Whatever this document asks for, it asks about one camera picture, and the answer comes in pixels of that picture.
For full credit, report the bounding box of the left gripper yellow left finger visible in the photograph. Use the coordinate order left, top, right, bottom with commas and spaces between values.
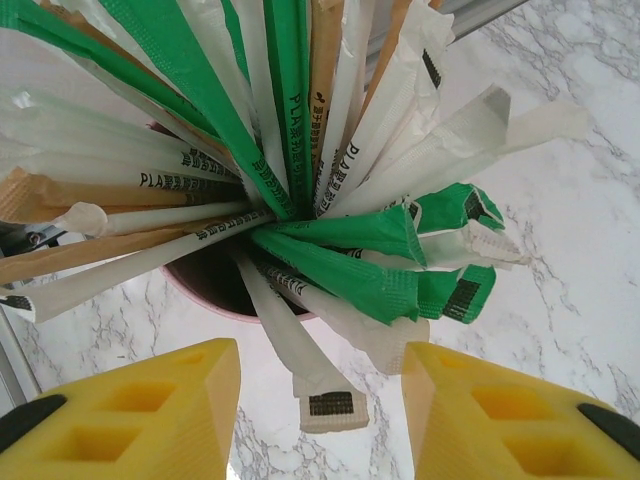
0, 337, 242, 480

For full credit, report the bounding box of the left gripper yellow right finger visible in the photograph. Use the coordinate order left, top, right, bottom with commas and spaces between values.
402, 341, 640, 480

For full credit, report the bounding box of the pink straw holder cup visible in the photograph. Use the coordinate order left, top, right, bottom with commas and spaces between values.
144, 122, 321, 325

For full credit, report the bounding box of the brown wrapped straw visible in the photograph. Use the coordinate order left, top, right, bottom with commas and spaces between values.
362, 0, 419, 106
0, 167, 211, 224
0, 214, 261, 290
299, 0, 346, 201

